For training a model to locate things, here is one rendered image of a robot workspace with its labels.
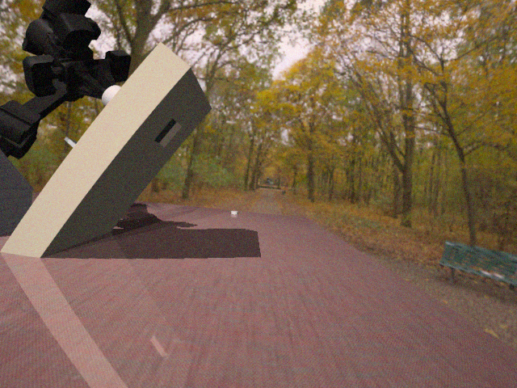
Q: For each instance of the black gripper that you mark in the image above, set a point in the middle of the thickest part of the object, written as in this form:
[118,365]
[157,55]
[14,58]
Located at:
[77,69]

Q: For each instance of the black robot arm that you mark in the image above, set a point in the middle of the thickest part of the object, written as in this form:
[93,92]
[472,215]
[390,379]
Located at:
[66,26]

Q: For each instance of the white flat panel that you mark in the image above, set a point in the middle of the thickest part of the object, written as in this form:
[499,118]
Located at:
[71,141]

